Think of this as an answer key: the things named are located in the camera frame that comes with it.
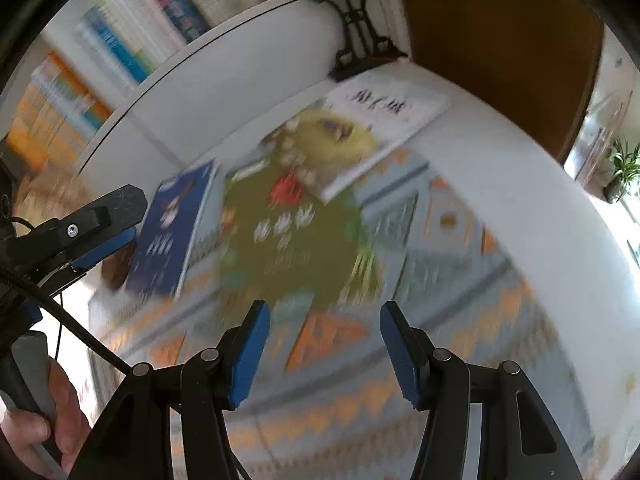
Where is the person's left hand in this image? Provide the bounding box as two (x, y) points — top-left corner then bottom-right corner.
(1, 359), (91, 479)

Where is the dark blue fairy tale book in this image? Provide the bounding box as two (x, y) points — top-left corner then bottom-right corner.
(125, 160), (218, 298)

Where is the yellow orange book row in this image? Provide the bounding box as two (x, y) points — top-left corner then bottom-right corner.
(6, 51), (112, 171)

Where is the olive green book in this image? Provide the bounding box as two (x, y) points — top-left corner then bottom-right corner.
(219, 158), (381, 318)

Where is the white blue book row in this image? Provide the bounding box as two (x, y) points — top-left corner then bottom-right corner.
(77, 0), (266, 88)

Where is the white bookshelf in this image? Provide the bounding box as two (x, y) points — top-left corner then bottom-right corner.
(0, 0), (411, 187)

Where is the yellow meadow book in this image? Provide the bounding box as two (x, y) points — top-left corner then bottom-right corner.
(262, 67), (448, 204)

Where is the potted green plant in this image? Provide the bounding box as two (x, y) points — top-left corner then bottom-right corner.
(603, 138), (639, 204)

